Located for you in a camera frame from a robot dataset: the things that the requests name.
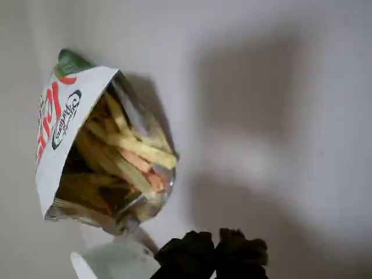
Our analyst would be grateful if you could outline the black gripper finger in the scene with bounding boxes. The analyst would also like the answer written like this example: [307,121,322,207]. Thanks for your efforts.
[153,231,216,279]
[213,228,270,279]

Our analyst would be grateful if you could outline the white scalloped bowl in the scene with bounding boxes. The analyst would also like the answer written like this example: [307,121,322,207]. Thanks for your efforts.
[70,228,163,279]

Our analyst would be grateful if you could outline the pale green veggie straw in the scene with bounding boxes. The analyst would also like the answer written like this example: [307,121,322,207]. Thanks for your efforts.
[115,158,155,202]

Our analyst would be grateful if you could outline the orange veggie straw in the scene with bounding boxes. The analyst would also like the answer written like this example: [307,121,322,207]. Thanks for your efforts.
[117,147,167,193]

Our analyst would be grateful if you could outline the short pale yellow veggie straw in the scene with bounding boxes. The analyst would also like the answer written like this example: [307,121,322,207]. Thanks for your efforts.
[103,92,132,139]

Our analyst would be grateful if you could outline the open veggie straw packet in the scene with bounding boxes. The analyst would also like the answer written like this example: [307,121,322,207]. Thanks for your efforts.
[34,48,180,237]

